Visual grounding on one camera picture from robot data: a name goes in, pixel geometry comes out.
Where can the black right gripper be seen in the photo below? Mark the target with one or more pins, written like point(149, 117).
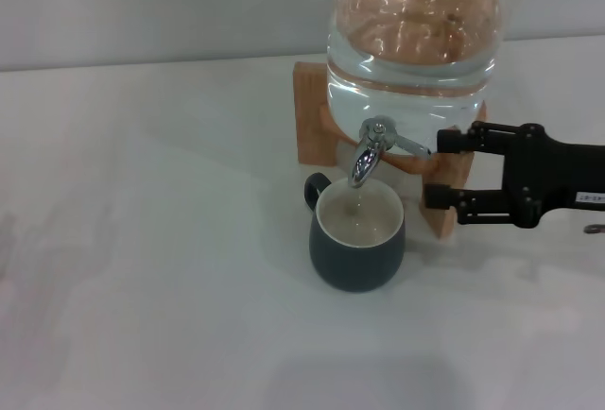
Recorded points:
point(543, 174)

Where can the wooden dispenser stand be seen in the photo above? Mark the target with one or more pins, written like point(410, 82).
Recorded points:
point(309, 112)

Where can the black ceramic cup white inside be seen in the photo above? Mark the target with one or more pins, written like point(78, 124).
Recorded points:
point(354, 263)

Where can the chrome faucet with lever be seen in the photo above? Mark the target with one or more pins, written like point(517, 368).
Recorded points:
point(364, 159)

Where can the glass water dispenser jar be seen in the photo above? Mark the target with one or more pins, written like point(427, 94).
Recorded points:
point(411, 74)

